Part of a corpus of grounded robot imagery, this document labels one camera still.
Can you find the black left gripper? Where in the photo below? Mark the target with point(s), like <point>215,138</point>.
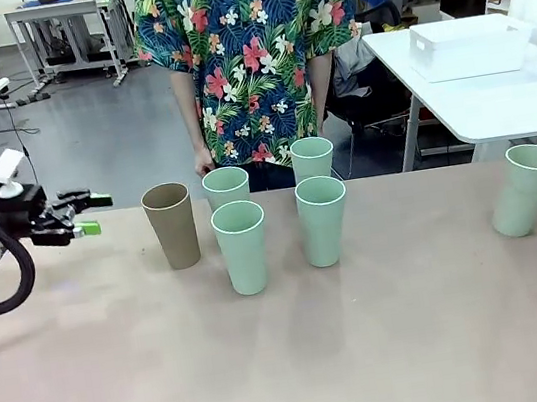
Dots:
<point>17,208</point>

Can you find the brown cup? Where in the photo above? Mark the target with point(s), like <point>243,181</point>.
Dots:
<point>175,235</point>

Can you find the light green cup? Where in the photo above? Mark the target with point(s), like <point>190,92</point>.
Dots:
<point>226,187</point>
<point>313,161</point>
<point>243,255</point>
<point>323,228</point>
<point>522,203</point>

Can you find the white plastic basket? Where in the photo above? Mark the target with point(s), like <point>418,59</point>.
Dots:
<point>468,50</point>

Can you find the person's left forearm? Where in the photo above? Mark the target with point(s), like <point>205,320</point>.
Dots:
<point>323,92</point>

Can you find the person's right forearm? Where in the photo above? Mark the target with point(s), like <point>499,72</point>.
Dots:
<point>189,111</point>

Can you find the person's right hand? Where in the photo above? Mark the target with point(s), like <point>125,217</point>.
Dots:
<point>203,162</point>

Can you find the black floor power strip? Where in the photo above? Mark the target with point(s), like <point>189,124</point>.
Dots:
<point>33,98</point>

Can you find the person in floral shirt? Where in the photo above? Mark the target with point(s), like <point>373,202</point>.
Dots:
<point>253,62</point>

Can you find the black office chair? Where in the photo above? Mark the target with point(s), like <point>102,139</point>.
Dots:
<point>371,110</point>

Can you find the grey garment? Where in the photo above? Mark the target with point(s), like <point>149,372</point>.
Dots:
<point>354,67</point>

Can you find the white side table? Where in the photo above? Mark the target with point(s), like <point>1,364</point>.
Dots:
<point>486,102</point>

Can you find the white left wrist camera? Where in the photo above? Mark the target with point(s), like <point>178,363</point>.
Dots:
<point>5,167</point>

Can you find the white metal-frame desk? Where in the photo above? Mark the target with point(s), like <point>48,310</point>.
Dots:
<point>53,11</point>

